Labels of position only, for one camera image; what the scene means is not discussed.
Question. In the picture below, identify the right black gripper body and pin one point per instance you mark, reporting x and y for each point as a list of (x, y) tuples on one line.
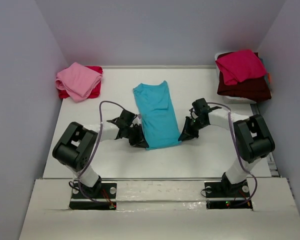
[(191, 125)]

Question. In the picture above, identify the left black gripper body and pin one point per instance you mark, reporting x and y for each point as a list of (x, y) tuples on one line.
[(134, 133)]

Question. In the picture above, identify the turquoise t shirt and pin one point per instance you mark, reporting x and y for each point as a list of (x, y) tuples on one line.
[(158, 118)]

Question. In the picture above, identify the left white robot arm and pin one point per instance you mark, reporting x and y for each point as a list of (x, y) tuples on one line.
[(76, 146)]

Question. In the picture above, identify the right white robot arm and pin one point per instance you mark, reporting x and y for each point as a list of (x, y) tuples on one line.
[(250, 135)]

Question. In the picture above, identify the red folded t shirt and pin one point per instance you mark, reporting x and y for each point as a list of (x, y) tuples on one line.
[(93, 87)]

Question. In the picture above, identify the magenta t shirt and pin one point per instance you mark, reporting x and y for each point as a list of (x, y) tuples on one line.
[(239, 66)]

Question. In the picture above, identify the dark red t shirt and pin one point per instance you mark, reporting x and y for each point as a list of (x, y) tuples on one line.
[(250, 88)]

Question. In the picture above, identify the white perforated basket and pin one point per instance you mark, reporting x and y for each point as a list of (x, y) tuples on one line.
[(236, 100)]

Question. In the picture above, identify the pink folded t shirt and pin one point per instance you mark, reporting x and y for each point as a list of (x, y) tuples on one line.
[(76, 81)]

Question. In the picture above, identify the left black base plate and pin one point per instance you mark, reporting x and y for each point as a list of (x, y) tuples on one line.
[(104, 200)]

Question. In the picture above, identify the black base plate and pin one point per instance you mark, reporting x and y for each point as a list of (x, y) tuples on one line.
[(223, 196), (104, 200)]

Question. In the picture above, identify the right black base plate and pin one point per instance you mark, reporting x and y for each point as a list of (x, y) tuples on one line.
[(223, 196)]

